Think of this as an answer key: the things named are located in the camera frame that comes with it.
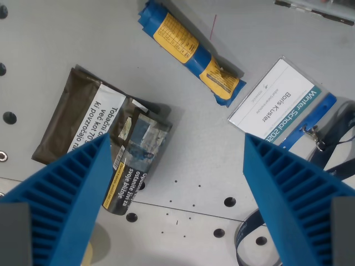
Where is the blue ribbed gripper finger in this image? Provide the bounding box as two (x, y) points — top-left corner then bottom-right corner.
(0, 135), (112, 266)
(242, 133), (355, 266)

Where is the blue rolled bag yellow label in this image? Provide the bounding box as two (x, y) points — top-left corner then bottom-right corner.
(138, 0), (247, 108)

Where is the beige tape roll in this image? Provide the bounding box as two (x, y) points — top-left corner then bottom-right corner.
(82, 240), (94, 266)

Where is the brown tobacco pouch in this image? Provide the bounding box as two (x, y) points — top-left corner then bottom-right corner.
(31, 67), (173, 216)

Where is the white name badge card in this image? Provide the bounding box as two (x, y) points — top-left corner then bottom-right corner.
(227, 56), (337, 148)

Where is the black pen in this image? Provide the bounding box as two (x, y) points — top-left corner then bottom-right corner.
(273, 0), (354, 27)

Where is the dark blue lanyard strap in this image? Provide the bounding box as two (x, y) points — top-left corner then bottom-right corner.
(234, 106), (355, 266)

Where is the metal lanyard clip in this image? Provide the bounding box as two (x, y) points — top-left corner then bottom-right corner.
(301, 125), (327, 152)

